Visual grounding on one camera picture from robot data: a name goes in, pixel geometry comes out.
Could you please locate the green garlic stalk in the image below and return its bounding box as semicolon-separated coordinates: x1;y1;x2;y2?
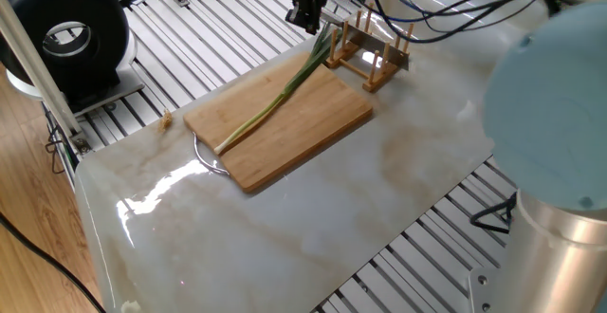
215;24;340;155

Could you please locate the wooden slotted rack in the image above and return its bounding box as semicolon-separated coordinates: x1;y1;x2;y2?
326;9;417;93

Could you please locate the bamboo cutting board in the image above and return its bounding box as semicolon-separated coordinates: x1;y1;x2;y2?
182;64;374;195

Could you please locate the black round fan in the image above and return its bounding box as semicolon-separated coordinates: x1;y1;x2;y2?
0;0;145;117

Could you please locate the white marble pattern mat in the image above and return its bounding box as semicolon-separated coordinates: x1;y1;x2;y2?
74;0;570;313

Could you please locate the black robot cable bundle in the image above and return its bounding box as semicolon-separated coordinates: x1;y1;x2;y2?
327;0;556;46

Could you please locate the aluminium frame post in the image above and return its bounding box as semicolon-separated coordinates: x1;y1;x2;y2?
0;0;93;155

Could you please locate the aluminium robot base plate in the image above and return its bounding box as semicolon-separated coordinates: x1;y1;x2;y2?
469;269;506;313

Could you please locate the black floor cable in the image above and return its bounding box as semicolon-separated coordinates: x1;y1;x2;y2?
0;207;107;313

